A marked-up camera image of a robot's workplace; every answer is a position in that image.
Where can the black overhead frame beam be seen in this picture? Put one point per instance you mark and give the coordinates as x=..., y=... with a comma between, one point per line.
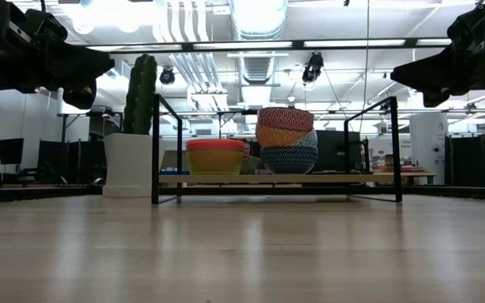
x=297, y=44

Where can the blue patterned ceramic bowl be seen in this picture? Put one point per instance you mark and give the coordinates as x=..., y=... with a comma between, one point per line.
x=284, y=118

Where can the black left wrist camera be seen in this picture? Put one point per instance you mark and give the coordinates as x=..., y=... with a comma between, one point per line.
x=44, y=25

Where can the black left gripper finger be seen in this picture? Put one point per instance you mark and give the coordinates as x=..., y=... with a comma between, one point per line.
x=84, y=65
x=78, y=96

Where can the black aluminium table frame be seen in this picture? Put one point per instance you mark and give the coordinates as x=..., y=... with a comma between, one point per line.
x=36, y=193

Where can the black office monitor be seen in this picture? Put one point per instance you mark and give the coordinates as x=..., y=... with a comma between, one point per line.
x=7, y=151

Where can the orange plastic bowl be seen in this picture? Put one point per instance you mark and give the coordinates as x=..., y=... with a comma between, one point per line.
x=215, y=144

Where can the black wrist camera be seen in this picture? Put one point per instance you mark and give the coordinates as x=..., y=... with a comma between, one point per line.
x=467, y=23
x=44, y=25

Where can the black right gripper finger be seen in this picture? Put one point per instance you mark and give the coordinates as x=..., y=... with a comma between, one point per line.
x=432, y=71
x=434, y=99

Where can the person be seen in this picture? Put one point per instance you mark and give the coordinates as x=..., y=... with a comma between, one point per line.
x=251, y=165

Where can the green cactus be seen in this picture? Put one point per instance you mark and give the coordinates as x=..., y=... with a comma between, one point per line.
x=140, y=97

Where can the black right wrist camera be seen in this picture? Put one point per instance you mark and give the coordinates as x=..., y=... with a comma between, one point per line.
x=467, y=23

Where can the black ceiling spotlight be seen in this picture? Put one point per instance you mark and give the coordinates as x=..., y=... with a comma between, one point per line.
x=167, y=76
x=313, y=67

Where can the yellow-inside navy diamond bowl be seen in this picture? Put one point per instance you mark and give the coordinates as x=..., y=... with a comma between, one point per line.
x=289, y=160

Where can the black metal wooden board shelf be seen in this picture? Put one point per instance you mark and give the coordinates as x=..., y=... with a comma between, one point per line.
x=310, y=178

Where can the yellow plastic bowl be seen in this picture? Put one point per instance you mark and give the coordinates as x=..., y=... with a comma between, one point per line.
x=215, y=163

